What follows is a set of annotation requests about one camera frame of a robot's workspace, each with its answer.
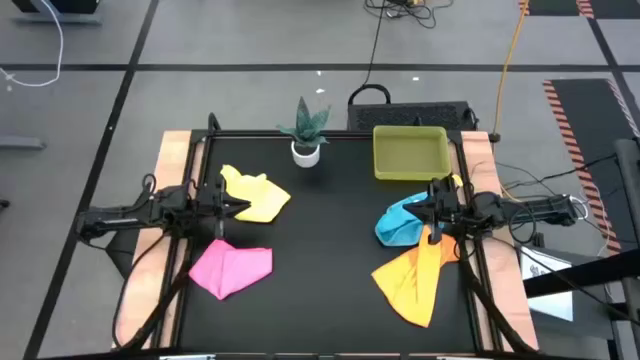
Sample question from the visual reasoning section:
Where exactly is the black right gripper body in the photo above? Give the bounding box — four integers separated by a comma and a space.
427, 177, 464, 245

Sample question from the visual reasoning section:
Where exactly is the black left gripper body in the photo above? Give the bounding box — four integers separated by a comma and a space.
192, 174, 227, 240

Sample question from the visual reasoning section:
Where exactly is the blue microfiber towel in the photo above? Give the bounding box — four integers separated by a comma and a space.
374, 191, 436, 248

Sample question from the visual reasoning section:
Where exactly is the green translucent plastic tray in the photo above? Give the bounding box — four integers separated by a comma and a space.
372, 125, 453, 182

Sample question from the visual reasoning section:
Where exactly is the pink microfiber towel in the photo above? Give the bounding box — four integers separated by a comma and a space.
188, 238, 274, 301

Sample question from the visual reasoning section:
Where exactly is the yellow microfiber towel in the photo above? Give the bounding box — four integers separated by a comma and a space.
219, 163, 292, 224

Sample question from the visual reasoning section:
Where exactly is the orange microfiber towel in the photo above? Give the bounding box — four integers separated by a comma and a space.
371, 225, 460, 329

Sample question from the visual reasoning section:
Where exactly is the wooden table side board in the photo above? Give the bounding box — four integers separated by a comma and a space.
112, 130, 206, 350
458, 130, 540, 351

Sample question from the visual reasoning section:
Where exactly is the snake plant in white pot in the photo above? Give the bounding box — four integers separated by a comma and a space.
276, 96, 332, 169

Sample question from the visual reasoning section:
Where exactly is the black perforated computer case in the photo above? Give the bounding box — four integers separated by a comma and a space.
347, 101, 479, 133

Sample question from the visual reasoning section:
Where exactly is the white paper sheet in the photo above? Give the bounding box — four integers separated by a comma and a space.
519, 246, 575, 322

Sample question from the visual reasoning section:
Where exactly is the black metal bar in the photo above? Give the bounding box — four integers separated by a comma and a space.
523, 248, 640, 300

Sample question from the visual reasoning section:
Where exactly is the black mat striped edge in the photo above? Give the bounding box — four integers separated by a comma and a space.
542, 78, 640, 256
518, 0, 640, 20

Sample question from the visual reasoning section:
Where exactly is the grey desk foot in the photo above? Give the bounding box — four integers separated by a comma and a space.
0, 134, 48, 151

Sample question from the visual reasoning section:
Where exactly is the grey desk base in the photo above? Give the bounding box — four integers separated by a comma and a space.
10, 0, 103, 26

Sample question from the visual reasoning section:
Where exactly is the black aluminium table frame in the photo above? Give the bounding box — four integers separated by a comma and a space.
149, 112, 539, 360

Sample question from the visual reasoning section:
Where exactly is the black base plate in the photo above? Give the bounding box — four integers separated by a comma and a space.
105, 230, 144, 279

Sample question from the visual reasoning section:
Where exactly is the black braided cable sleeve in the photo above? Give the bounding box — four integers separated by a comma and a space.
457, 239, 539, 354
112, 234, 194, 351

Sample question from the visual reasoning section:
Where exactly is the thin black floor cable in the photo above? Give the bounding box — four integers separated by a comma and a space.
494, 153, 619, 191

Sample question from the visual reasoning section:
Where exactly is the orange extension cable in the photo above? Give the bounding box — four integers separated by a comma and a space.
492, 0, 530, 144

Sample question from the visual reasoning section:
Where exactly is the black hanging cable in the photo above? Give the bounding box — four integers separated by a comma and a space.
348, 0, 393, 107

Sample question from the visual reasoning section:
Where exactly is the black upright post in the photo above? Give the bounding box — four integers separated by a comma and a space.
613, 138, 640, 360

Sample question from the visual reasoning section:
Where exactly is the black cable bundle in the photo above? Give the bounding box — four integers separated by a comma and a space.
363, 0, 455, 30

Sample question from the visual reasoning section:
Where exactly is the white floor cable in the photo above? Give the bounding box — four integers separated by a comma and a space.
0, 0, 65, 89

